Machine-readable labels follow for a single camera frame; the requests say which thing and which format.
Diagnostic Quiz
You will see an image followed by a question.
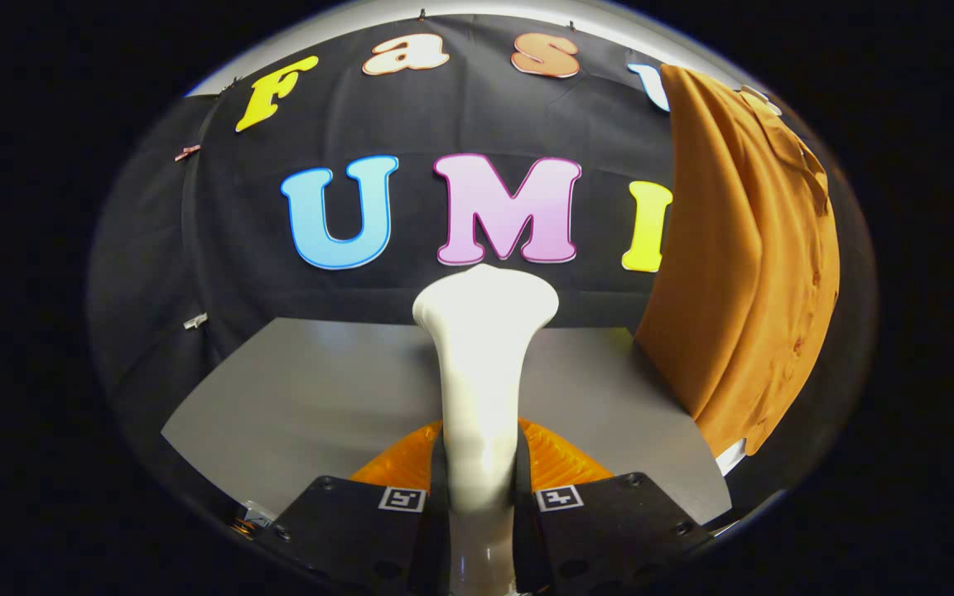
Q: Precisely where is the orange button shirt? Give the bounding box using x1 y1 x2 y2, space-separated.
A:
634 65 842 458

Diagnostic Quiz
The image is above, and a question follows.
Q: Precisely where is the white garment steamer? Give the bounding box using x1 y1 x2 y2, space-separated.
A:
412 263 561 596

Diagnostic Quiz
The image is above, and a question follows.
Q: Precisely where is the black backdrop cloth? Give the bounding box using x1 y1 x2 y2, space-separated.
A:
88 12 875 531

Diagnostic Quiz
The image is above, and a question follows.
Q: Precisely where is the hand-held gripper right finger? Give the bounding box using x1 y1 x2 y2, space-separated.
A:
514 418 714 596

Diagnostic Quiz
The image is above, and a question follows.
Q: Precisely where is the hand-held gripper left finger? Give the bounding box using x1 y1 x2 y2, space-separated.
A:
274 420 451 596

